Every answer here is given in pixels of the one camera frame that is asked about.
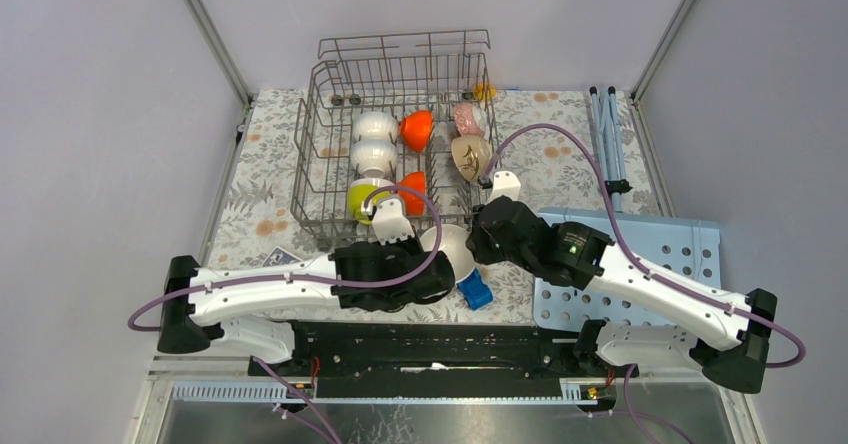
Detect pink patterned bowl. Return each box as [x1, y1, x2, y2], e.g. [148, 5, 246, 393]
[453, 102, 486, 137]

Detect grey wire dish rack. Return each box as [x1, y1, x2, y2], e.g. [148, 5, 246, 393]
[291, 28, 499, 250]

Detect orange bowl rear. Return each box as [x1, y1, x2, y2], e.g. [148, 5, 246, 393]
[399, 109, 433, 153]

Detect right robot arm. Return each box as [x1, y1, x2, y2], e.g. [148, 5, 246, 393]
[466, 196, 778, 394]

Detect light blue perforated board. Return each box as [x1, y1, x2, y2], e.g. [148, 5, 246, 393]
[532, 213, 722, 332]

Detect orange bowl front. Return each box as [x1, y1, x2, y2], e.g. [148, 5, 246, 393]
[397, 171, 426, 217]

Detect plain beige bowl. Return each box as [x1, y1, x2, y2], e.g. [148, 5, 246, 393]
[422, 224, 475, 285]

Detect white ribbed bowl rear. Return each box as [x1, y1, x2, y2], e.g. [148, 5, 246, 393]
[352, 111, 399, 143]

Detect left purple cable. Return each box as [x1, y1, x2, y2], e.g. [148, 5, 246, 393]
[127, 185, 444, 333]

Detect white ribbed bowl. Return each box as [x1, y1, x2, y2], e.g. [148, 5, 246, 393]
[350, 138, 398, 178]
[352, 111, 399, 143]

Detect orange bowl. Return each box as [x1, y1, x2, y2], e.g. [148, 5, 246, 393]
[399, 109, 433, 153]
[397, 171, 426, 217]

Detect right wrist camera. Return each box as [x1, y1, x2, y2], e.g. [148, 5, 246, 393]
[486, 170, 521, 204]

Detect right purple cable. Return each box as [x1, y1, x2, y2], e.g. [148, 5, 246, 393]
[480, 122, 808, 369]

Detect blue folded metal stand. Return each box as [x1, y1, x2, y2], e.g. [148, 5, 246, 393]
[589, 86, 632, 213]

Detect white ribbed bowl middle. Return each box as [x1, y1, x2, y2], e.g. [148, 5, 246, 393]
[350, 138, 398, 178]

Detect yellow rubber duck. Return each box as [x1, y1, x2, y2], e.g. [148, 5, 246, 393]
[472, 83, 498, 102]

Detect purple cable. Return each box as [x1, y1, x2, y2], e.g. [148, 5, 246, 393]
[480, 122, 808, 369]
[127, 185, 444, 333]

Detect beige bowl with leaf pattern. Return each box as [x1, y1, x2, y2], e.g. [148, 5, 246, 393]
[451, 135, 493, 182]

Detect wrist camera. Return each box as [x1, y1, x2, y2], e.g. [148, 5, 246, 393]
[486, 170, 521, 204]
[371, 196, 416, 245]

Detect yellow-green bowl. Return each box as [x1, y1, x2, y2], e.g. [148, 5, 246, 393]
[347, 177, 394, 225]

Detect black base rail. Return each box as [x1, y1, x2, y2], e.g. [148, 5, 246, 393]
[248, 321, 627, 400]

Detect floral patterned table mat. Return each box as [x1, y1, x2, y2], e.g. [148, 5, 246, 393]
[192, 88, 664, 326]

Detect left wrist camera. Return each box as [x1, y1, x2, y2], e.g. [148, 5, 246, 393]
[371, 196, 416, 245]

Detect blue toy car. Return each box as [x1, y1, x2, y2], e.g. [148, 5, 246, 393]
[457, 268, 494, 311]

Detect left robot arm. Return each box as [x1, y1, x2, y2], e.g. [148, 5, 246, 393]
[157, 238, 455, 375]

